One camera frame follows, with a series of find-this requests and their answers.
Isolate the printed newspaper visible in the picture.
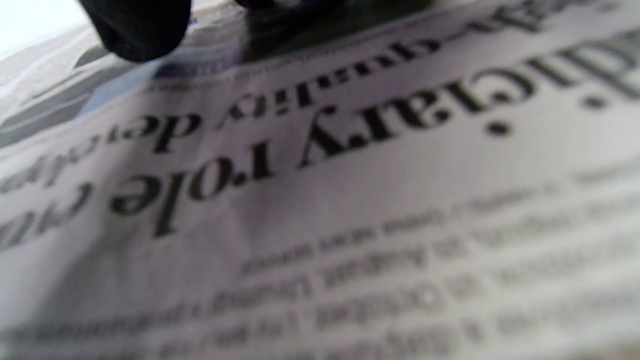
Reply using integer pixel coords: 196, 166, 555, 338
0, 0, 640, 360

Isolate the person's right hand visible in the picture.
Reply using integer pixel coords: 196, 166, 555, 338
77, 0, 346, 63

